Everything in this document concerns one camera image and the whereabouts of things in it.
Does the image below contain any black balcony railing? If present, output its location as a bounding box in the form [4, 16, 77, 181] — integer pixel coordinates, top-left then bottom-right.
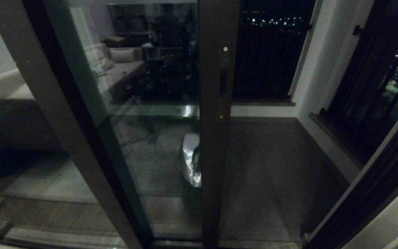
[234, 0, 316, 102]

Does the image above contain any brown framed sliding glass door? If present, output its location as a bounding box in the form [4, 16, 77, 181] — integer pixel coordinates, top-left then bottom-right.
[42, 0, 243, 249]

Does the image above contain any dark brown door jamb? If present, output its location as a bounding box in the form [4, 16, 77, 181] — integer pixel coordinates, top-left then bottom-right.
[303, 93, 398, 249]

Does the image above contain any brown framed fixed glass panel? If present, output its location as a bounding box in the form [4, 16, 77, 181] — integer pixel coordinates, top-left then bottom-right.
[0, 0, 153, 249]

